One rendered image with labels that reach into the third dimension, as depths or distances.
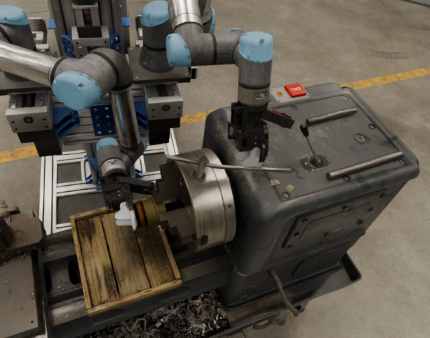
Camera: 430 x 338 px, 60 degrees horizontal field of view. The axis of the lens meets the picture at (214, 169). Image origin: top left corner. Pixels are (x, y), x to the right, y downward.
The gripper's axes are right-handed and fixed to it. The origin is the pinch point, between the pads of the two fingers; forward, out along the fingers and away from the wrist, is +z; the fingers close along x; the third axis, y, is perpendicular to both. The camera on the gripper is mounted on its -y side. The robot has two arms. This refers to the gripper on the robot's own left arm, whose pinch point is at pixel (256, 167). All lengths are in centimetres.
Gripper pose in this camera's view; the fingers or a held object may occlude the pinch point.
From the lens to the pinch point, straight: 101.7
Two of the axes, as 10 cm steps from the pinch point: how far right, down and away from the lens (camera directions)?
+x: 3.9, 5.3, -7.6
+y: -9.2, 2.3, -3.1
